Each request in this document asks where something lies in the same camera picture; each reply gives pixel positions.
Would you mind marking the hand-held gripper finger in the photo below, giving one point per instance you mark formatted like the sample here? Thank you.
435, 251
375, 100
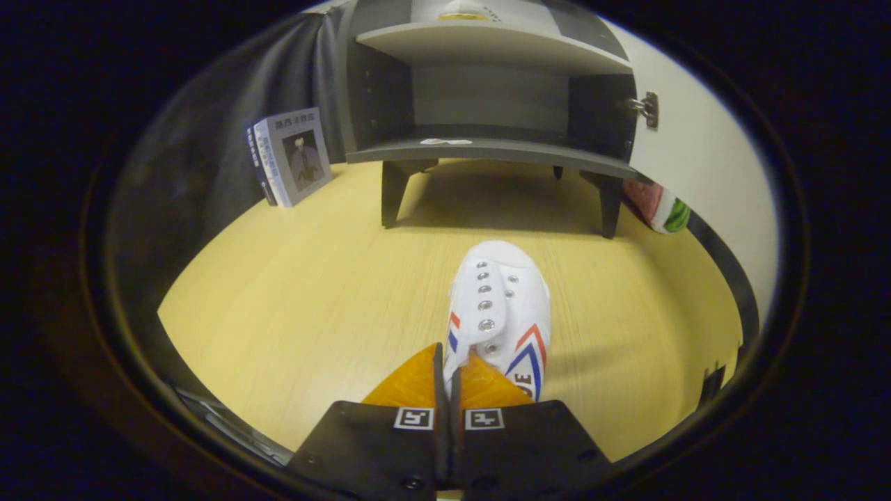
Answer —
439, 390
454, 417

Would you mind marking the white shoe with striped sides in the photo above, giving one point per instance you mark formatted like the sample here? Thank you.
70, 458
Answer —
508, 306

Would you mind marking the grey shoe cabinet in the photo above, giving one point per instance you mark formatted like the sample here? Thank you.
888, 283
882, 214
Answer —
487, 149

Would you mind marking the metal door hinge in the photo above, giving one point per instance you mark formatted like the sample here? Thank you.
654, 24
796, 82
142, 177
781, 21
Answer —
646, 108

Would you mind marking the white cover book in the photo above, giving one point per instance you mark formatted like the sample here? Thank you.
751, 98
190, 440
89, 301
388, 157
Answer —
299, 156

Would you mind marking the red and green soft object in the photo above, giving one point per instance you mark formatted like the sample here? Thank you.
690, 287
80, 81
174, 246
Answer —
658, 205

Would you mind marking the blue spine book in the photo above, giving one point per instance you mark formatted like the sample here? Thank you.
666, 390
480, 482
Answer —
259, 160

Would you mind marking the white and yellow object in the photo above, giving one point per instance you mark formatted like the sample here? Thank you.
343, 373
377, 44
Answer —
463, 10

